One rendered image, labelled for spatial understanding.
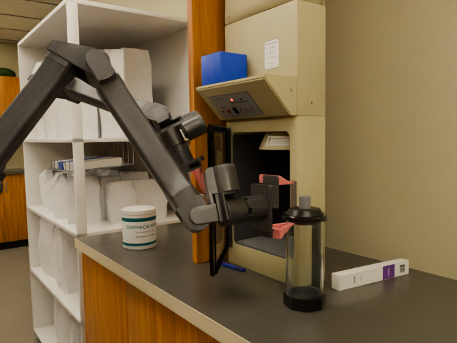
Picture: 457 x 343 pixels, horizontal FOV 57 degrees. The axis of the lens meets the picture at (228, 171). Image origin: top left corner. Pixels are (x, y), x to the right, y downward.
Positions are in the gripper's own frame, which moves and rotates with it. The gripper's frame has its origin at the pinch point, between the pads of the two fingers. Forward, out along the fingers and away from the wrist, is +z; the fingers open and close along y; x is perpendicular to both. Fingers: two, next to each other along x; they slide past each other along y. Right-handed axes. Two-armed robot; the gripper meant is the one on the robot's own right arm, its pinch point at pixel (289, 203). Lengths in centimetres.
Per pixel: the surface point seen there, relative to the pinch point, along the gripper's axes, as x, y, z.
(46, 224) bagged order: 210, -36, -6
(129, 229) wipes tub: 77, -17, -8
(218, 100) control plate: 33.3, 27.1, 3.6
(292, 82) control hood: 8.8, 29.7, 9.9
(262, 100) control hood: 15.4, 25.6, 5.2
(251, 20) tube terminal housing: 27, 50, 12
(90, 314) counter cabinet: 102, -56, -15
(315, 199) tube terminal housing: 9.2, -1.9, 19.2
